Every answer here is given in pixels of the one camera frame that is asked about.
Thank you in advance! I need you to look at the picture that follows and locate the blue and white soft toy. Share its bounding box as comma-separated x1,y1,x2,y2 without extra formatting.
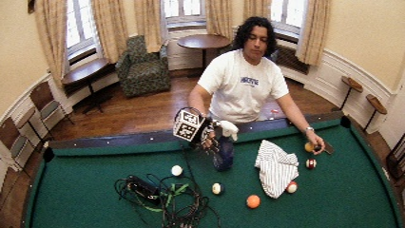
212,120,241,173

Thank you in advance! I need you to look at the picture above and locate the small brown block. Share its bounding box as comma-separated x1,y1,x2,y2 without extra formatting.
321,141,336,156

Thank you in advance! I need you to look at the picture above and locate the white marker cube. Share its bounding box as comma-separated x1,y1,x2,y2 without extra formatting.
172,108,208,143

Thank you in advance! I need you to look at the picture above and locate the white cue ball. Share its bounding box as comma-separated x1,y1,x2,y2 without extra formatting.
169,164,185,177

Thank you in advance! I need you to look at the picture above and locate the striped white cloth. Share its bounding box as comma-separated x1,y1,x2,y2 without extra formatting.
253,139,300,200

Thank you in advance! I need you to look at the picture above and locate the red and white billiard ball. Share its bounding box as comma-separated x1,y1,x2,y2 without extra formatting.
285,180,298,195

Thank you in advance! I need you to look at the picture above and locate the the person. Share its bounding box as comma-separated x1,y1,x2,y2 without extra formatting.
188,16,326,156

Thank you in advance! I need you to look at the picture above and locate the dark wooden rack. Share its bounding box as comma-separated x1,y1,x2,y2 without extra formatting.
385,132,405,181

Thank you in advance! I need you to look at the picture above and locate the orange billiard ball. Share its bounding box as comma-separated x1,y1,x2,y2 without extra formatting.
245,194,263,210

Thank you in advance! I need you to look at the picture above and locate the black electronics box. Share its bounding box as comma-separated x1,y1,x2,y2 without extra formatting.
127,175,163,204

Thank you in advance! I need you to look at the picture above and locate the green patterned armchair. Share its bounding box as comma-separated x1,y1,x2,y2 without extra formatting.
113,34,172,98

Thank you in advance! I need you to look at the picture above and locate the brown radiator grille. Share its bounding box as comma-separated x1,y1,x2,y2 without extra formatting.
275,45,310,75

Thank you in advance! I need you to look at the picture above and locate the round wooden table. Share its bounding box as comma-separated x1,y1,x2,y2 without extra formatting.
176,33,232,79

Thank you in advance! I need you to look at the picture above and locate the beige curtain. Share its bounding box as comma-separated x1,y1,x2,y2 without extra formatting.
35,0,69,88
91,0,131,64
133,0,165,53
205,0,235,41
241,0,272,21
294,0,333,67

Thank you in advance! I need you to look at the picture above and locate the wooden window side table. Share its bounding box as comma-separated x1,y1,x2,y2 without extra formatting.
61,57,112,115

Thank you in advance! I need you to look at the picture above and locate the wooden chair with grey seat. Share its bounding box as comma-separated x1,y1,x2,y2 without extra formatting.
0,116,37,179
28,81,76,141

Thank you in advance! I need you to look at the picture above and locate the window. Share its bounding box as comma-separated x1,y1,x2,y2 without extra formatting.
269,0,306,38
161,0,209,30
65,0,101,61

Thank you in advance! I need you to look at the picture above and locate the green strap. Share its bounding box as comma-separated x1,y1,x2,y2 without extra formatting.
143,182,191,213

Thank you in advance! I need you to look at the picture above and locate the small wooden wall table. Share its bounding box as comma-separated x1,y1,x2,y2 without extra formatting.
330,75,365,112
364,93,389,132

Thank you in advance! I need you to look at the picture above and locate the bundle of black cables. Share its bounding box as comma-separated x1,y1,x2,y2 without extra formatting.
113,144,223,228

